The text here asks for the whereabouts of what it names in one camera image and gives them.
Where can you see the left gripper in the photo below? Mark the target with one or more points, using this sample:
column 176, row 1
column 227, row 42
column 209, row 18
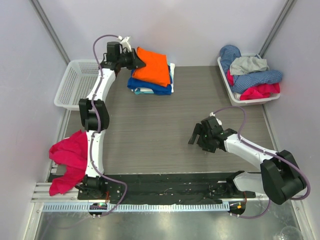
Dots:
column 133, row 59

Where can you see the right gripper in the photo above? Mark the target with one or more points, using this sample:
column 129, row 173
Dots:
column 202, row 137

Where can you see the orange t-shirt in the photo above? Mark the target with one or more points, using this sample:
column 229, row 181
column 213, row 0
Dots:
column 156, row 69

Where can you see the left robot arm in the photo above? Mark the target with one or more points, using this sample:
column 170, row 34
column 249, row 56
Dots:
column 95, row 117

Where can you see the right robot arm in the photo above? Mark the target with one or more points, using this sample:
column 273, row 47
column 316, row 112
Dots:
column 280, row 178

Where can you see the folded teal t-shirt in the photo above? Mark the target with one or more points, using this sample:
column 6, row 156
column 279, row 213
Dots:
column 143, row 92

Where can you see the folded white t-shirt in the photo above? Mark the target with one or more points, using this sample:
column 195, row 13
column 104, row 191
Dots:
column 172, row 72

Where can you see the white perforated plastic basket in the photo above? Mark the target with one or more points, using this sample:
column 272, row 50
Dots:
column 77, row 82

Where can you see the white plastic bin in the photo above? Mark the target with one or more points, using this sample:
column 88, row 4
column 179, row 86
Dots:
column 241, row 103

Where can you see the pink t-shirt in bin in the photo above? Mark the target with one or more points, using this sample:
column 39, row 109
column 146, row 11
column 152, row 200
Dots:
column 257, row 92

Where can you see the grey t-shirt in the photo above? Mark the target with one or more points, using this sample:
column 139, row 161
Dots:
column 248, row 64

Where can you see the blue checkered shirt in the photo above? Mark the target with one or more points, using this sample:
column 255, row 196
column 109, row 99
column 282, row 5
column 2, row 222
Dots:
column 228, row 54

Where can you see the pink cloth on table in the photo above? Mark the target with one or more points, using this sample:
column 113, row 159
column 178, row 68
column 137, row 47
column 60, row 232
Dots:
column 73, row 153

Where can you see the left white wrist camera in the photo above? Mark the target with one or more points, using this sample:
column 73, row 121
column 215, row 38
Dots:
column 125, row 43

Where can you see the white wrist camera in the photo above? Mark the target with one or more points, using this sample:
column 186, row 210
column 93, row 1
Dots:
column 217, row 118
column 125, row 43

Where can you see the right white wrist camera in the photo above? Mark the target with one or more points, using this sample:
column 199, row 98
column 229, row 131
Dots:
column 217, row 118

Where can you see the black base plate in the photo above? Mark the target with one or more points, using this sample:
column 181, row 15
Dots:
column 162, row 189

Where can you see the left corner metal post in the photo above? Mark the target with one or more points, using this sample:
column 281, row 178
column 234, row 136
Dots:
column 50, row 30

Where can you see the corner metal post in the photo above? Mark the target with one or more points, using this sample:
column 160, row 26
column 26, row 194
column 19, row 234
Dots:
column 50, row 30
column 284, row 13

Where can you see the aluminium rail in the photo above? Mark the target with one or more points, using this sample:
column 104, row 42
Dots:
column 48, row 192

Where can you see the white slotted cable duct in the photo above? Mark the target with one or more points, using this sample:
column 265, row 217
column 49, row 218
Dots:
column 95, row 207

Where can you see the right corner metal post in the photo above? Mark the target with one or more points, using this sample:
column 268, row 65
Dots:
column 284, row 13

